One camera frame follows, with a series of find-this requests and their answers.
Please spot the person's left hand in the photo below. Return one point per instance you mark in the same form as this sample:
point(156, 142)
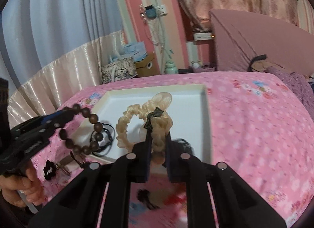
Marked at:
point(30, 185)

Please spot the white power strip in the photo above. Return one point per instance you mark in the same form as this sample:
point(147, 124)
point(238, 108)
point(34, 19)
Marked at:
point(203, 36)

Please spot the white shallow tray box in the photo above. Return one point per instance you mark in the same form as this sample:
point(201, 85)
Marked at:
point(178, 111)

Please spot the small black flower clip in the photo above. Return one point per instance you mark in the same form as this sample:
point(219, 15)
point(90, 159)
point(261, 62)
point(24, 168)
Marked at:
point(49, 170)

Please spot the black white floral bag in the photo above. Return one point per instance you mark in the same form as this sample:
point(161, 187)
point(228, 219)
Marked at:
point(118, 70)

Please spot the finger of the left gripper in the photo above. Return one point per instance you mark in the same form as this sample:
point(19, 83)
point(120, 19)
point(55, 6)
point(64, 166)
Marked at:
point(58, 119)

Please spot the green water bottle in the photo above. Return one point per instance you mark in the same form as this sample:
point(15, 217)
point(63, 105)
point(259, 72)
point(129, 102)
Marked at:
point(170, 68)

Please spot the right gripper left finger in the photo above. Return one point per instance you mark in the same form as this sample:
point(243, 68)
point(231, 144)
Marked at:
point(133, 167)

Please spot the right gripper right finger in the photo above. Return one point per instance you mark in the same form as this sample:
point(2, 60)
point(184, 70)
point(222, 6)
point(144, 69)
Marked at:
point(184, 167)

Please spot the teal pouch charger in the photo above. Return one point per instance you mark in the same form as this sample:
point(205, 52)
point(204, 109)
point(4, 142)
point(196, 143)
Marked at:
point(150, 12)

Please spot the light blue gift bag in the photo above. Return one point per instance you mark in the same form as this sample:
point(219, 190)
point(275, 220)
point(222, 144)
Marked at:
point(136, 50)

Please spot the pink padded headboard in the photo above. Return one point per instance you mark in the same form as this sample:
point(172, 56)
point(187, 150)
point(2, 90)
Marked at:
point(241, 36)

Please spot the pink floral bed sheet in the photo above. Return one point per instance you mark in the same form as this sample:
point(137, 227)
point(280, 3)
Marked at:
point(258, 126)

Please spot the white wall socket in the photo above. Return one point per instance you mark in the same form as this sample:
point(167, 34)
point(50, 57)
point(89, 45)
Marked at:
point(161, 10)

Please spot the brown cardboard box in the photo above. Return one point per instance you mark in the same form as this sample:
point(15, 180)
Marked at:
point(147, 67)

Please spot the blue and cream curtain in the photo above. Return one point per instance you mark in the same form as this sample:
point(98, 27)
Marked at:
point(52, 49)

